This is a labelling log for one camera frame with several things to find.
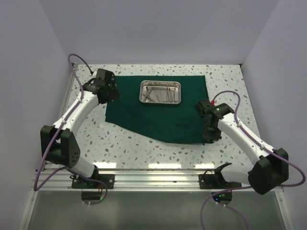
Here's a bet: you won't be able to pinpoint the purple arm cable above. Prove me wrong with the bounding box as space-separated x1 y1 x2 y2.
33 54 108 206
200 91 307 230

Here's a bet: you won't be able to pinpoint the aluminium left side rail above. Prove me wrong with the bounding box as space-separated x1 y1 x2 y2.
59 61 80 121

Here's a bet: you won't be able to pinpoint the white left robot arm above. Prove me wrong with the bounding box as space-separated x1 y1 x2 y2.
40 69 119 188

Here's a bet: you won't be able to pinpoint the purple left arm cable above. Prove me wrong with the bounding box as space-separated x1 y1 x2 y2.
33 54 108 206

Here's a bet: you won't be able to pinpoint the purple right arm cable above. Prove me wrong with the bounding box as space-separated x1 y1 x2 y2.
200 91 307 230

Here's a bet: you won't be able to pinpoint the aluminium table edge rail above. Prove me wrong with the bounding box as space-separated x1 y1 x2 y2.
30 167 285 192

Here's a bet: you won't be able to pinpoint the stainless steel instrument tray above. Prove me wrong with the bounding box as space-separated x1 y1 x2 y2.
139 80 181 105

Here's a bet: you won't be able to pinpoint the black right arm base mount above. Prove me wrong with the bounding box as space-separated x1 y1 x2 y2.
198 163 242 189

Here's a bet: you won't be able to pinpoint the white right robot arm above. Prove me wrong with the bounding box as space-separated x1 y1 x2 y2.
195 99 289 195

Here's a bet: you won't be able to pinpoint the steel surgical forceps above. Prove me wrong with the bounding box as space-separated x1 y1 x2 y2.
166 84 172 102

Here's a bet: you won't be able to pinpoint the steel surgical scissors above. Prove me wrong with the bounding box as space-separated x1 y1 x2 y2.
143 88 155 102

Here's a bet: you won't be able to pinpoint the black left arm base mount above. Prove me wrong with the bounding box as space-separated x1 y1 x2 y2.
70 174 115 189

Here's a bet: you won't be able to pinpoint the dark green surgical cloth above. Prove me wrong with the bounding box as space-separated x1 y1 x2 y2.
106 76 209 144

